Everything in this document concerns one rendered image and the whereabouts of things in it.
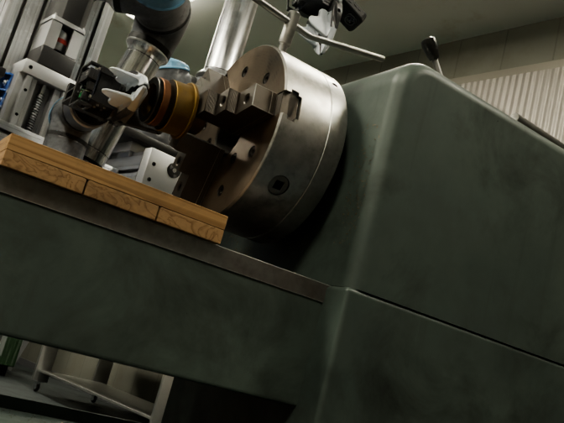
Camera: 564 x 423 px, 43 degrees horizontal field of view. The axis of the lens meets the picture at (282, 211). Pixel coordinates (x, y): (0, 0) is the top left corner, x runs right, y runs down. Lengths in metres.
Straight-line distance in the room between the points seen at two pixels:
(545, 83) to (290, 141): 4.06
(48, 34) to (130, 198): 0.92
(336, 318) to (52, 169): 0.45
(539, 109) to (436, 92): 3.81
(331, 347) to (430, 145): 0.36
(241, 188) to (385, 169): 0.22
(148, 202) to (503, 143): 0.64
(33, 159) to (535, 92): 4.40
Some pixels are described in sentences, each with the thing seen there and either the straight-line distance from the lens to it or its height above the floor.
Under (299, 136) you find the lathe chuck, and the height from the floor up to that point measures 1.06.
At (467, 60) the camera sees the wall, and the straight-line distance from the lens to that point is 5.63.
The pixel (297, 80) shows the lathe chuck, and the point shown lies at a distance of 1.12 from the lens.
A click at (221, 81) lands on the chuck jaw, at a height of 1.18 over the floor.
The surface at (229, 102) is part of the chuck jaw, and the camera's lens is 1.11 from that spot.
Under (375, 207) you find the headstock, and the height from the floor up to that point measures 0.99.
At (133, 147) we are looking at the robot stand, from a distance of 1.69.
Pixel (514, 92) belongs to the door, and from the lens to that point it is 5.16.
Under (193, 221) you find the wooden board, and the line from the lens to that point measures 0.96.
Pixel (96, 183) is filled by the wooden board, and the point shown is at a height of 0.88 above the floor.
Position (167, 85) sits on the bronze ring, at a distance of 1.13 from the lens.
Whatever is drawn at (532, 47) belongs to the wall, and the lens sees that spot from 5.34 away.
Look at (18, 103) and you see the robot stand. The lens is 1.74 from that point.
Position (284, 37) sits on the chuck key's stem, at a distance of 1.27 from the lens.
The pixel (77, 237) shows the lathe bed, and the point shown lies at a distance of 0.92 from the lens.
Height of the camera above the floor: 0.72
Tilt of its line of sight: 12 degrees up
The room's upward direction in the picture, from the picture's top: 15 degrees clockwise
